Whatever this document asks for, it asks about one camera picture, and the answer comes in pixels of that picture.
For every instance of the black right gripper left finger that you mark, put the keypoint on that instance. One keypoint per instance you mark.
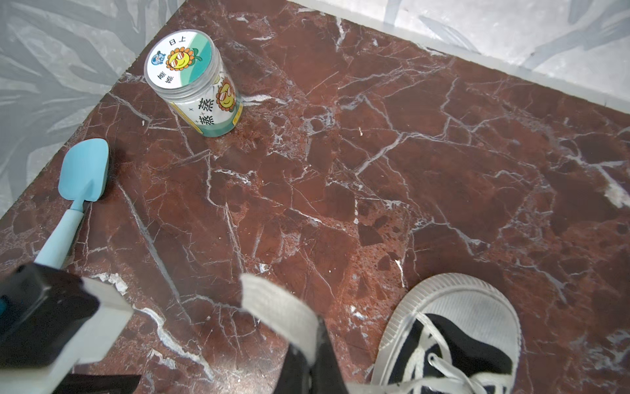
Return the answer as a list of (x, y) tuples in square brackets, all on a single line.
[(295, 377)]

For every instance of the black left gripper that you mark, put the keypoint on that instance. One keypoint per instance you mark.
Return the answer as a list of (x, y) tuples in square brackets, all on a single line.
[(98, 384)]

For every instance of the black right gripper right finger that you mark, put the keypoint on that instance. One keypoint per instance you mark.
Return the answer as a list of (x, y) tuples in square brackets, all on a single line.
[(326, 376)]

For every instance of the white shoelace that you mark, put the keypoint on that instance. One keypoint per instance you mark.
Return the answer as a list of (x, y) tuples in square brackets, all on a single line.
[(289, 317)]

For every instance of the black white canvas sneaker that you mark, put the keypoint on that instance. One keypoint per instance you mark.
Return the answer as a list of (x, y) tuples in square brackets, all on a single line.
[(452, 333)]

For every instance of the light blue toy shovel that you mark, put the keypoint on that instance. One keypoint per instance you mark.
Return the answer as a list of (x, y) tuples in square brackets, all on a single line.
[(82, 179)]

